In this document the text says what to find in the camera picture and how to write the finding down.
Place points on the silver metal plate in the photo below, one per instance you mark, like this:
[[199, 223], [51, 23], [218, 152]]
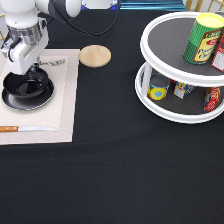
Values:
[[29, 103]]

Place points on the wooden-handled knife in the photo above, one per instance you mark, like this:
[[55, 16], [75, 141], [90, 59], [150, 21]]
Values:
[[25, 128]]

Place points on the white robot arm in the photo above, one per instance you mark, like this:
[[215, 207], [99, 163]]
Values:
[[22, 14]]

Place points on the wooden-handled fork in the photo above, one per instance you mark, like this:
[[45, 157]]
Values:
[[53, 63]]

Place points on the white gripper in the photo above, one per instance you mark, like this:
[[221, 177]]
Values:
[[22, 48]]

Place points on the white two-tier lazy Susan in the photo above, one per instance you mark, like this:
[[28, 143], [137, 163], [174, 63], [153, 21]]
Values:
[[162, 45]]

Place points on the blue yellow small box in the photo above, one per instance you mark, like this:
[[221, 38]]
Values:
[[181, 90]]

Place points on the beige woven placemat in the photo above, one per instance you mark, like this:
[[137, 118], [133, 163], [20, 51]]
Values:
[[58, 112]]

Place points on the round wooden coaster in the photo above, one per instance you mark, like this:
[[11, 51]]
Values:
[[94, 56]]

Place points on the red cake mix box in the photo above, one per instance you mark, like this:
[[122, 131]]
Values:
[[218, 60]]

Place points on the red cow-print box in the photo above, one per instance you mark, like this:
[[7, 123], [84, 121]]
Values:
[[211, 98]]

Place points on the black ribbed bowl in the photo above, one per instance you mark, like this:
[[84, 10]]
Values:
[[24, 86]]

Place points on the green yellow-lidded canister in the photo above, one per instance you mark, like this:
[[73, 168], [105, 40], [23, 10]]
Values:
[[204, 35]]

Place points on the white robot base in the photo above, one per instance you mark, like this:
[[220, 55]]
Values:
[[100, 4]]

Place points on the yellow blue dotted can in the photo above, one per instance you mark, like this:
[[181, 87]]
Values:
[[158, 87]]

